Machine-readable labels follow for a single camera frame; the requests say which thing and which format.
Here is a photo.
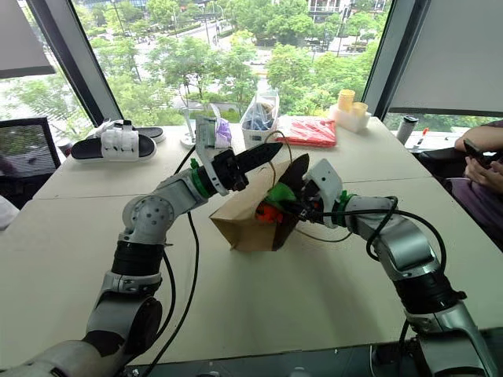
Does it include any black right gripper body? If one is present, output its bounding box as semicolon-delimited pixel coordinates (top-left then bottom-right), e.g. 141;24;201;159
296;180;325;221

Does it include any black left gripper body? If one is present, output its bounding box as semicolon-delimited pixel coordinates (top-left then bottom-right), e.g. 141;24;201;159
213;149;250;192

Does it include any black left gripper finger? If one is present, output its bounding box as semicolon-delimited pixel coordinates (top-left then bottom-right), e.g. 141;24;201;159
235;141;285;165
237;151;278;177

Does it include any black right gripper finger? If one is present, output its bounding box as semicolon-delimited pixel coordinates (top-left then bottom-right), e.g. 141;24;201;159
279;153;311;194
281;200;315;221

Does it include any green and orange plush toy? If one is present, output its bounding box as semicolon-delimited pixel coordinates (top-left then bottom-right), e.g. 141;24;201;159
254;181;299;225

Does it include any brown paper bag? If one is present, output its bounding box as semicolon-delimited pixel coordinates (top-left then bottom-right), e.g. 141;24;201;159
208;130;354;254

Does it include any black smartphone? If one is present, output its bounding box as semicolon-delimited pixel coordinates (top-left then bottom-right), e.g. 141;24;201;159
462;138;503;167

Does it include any white basket with plastic bag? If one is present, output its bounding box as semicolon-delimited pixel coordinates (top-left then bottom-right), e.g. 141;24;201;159
239;89;281;151

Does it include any red plastic bag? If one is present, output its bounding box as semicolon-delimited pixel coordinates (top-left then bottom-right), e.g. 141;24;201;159
276;117;339;149

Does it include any person's bare hand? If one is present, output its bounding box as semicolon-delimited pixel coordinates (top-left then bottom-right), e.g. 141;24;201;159
464;156;503;185

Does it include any purple packet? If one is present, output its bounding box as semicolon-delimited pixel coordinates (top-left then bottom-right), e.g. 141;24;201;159
210;104;233;150

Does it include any white stand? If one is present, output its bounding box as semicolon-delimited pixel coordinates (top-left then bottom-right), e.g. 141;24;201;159
179;108;198;148

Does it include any white plastic tray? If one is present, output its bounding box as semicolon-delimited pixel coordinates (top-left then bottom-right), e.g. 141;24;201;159
328;102;373;134

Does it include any tall yellow cup stack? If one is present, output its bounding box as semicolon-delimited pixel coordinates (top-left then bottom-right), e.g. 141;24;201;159
337;89;357;114

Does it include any black and white slipper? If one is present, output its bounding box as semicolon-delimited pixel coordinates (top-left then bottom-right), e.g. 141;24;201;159
70;127;158;163
93;119;167;145

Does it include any grey tumbler with black lid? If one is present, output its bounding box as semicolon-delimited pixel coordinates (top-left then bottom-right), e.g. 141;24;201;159
395;115;419;145

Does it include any seated person in purple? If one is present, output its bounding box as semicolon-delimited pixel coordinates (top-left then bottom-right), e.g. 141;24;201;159
442;119;503;253

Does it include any grey roller blind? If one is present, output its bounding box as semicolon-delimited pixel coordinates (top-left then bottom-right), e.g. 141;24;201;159
0;0;57;80
386;0;503;118

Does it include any black mesh office chair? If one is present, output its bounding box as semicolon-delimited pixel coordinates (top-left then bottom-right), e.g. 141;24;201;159
0;116;62;210

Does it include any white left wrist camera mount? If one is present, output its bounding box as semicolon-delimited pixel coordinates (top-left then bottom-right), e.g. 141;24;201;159
195;115;230;197

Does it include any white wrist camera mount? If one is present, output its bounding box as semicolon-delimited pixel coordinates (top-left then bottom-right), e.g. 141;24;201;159
304;158;344;230
195;115;230;197

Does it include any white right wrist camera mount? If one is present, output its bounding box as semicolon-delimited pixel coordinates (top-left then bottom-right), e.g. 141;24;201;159
304;158;344;230

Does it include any green right wrist strap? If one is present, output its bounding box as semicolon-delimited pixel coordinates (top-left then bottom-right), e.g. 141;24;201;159
331;189;350;228

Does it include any green wrist strap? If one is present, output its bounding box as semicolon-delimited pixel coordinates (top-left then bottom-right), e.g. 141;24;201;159
331;189;350;228
189;157;212;198

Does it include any green left wrist strap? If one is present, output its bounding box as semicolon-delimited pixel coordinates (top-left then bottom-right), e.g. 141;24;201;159
189;157;212;198

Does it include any long black left arm cable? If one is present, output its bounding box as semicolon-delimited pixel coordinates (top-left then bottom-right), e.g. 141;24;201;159
139;145;200;377

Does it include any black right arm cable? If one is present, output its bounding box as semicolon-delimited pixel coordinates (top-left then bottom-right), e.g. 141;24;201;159
318;195;448;276

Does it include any short black left arm cable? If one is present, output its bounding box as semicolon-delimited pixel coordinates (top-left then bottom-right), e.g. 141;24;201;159
153;250;178;349

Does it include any dark window frame post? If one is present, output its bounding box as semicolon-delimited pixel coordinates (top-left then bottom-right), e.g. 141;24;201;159
361;0;430;117
25;0;123;127

